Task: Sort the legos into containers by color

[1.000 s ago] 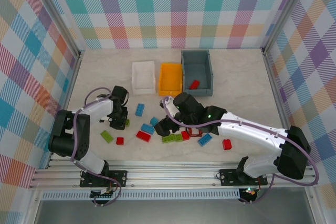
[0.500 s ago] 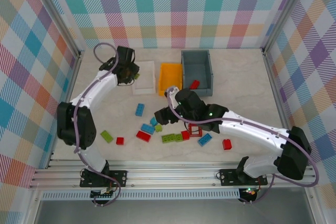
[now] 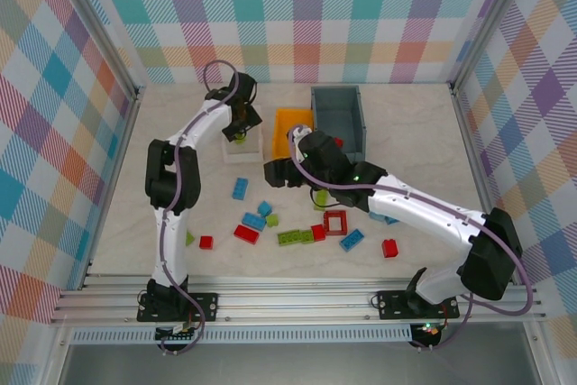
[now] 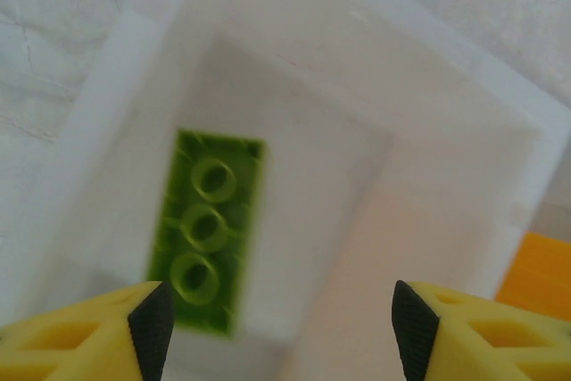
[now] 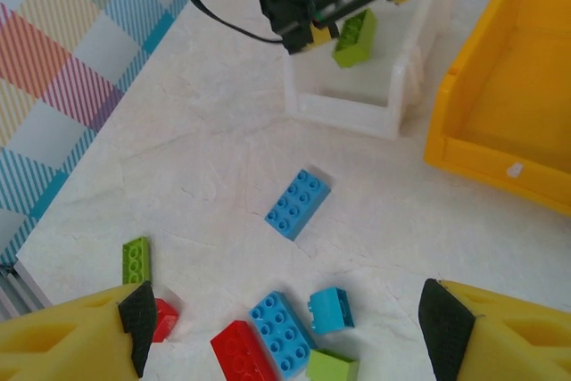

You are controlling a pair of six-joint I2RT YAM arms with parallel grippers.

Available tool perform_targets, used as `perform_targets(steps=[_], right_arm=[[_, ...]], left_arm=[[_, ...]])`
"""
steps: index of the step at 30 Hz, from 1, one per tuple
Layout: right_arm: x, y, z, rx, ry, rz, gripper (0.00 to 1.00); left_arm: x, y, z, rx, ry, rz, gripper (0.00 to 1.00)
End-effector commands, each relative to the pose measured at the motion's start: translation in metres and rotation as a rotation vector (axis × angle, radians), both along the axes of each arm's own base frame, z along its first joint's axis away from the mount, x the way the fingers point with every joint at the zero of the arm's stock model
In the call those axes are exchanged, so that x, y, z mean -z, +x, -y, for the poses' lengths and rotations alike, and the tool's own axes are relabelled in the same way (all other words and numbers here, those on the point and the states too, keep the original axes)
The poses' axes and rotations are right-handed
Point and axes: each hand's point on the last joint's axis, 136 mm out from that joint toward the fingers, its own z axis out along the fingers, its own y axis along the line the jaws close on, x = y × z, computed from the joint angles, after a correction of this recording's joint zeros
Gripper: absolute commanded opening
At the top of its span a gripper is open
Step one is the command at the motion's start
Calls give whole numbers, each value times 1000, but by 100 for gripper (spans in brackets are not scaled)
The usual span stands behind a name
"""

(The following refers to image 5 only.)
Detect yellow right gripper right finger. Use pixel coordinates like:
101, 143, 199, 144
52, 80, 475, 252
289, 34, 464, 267
420, 277, 571, 381

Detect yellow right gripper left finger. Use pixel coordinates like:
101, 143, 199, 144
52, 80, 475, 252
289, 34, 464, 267
0, 281, 158, 381

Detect lime green lego brick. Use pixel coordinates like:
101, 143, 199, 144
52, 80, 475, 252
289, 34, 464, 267
305, 348, 360, 381
332, 9, 378, 69
121, 236, 153, 286

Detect small red lego brick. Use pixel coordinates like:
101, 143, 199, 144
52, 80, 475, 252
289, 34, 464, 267
151, 298, 180, 344

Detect large red lego brick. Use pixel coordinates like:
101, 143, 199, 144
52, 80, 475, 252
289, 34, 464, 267
210, 319, 278, 381

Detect cyan sloped lego brick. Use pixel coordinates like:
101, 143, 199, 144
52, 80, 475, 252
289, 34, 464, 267
307, 286, 356, 335

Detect clear white plastic container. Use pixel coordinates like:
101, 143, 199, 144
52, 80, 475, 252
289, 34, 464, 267
283, 0, 456, 140

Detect yellow plastic bin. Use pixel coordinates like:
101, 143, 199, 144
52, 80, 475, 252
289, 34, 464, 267
422, 0, 571, 217

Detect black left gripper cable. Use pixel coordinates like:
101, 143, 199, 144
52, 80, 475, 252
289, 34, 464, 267
184, 0, 286, 46

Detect aluminium left side rail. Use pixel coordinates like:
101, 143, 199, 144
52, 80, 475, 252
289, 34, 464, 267
0, 260, 46, 322

